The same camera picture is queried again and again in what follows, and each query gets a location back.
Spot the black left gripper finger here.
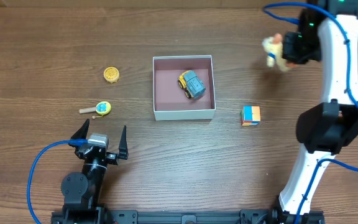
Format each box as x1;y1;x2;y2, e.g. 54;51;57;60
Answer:
118;125;129;160
70;119;90;139

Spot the white box pink interior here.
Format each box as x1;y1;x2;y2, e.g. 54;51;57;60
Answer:
152;55;216;121

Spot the colourful puzzle cube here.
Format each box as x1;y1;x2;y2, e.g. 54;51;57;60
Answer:
241;106;261;126

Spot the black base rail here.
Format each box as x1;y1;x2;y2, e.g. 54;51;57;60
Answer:
50;209;326;224

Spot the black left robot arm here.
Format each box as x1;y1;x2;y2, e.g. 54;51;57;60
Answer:
51;119;129;224

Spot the blue left cable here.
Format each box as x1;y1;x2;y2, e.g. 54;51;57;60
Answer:
27;139;89;224

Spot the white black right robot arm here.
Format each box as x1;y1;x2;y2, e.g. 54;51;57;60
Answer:
268;0;358;223

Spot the yellow grey toy truck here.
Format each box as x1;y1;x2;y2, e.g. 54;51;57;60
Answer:
178;70;206;100

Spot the white plush duck toy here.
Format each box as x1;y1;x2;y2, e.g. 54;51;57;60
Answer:
262;33;297;72

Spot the yellow round toy disc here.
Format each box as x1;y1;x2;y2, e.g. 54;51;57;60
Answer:
103;67;120;83

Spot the yellow blue rattle drum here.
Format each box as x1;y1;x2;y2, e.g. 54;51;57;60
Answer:
79;101;112;119

